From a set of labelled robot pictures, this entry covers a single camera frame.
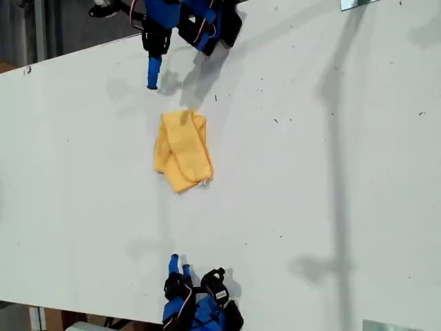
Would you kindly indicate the grey metal post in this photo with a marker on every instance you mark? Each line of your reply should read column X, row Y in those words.
column 39, row 34

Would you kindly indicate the black camera box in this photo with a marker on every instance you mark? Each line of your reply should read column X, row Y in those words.
column 103, row 11
column 215, row 288

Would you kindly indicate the black camera stalk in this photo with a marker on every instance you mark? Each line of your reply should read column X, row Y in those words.
column 198, row 289

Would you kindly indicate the yellow square towel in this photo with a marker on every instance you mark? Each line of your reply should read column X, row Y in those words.
column 182, row 151

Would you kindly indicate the white container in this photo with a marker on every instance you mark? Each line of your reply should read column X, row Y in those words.
column 82, row 327

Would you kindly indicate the grey metal table leg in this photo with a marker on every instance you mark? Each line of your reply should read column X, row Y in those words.
column 36, row 319

